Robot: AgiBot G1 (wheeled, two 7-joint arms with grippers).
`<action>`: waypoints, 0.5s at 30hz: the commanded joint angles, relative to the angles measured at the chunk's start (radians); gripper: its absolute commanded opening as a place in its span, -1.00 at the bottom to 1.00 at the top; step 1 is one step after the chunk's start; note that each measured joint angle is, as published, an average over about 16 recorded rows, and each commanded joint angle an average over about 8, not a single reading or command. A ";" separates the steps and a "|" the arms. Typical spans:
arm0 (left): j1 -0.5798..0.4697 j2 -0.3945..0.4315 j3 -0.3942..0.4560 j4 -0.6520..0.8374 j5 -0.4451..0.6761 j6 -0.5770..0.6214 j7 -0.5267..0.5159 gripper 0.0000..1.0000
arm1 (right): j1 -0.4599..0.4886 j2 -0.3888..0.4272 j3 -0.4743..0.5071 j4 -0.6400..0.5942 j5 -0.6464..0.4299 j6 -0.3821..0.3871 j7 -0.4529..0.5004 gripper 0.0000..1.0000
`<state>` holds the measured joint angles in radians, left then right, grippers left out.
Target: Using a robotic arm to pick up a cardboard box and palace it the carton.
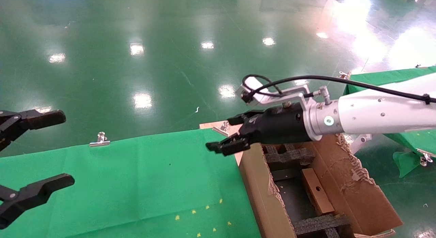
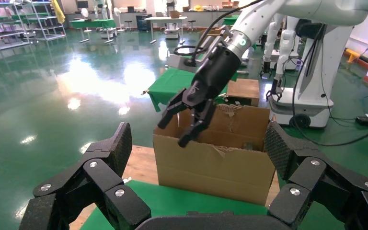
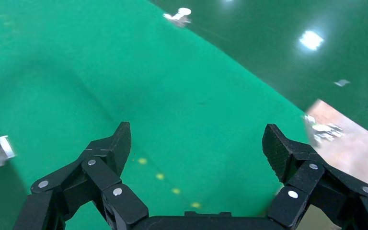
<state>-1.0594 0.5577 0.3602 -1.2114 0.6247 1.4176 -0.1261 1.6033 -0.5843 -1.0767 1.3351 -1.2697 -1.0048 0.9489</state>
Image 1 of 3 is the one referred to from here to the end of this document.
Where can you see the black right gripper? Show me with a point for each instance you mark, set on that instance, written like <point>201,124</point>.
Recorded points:
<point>279,125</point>

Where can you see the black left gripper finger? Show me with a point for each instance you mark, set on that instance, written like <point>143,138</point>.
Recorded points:
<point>37,193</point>
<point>37,119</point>

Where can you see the small cardboard box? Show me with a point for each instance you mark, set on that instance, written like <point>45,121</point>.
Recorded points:
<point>316,193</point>

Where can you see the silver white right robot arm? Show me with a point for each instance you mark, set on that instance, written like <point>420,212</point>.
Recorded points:
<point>374,112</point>

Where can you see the large open brown carton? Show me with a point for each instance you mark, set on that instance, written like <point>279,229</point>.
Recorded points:
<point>340,183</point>

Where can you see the silver cloth clip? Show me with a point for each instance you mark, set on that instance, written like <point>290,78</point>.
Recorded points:
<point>417,65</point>
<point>344,75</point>
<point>101,140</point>
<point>223,126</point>
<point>425,158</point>

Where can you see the black foam insert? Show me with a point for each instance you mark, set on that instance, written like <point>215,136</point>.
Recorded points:
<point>313,226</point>
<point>289,158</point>

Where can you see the large green table cloth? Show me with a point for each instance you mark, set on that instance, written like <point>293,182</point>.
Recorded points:
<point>119,183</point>

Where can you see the narrow green table cloth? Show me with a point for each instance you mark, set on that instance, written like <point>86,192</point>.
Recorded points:
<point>391,76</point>

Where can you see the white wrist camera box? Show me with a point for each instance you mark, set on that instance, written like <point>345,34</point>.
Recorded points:
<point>252,84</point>

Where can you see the silver table leg bracket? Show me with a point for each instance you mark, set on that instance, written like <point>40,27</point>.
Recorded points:
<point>361,142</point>

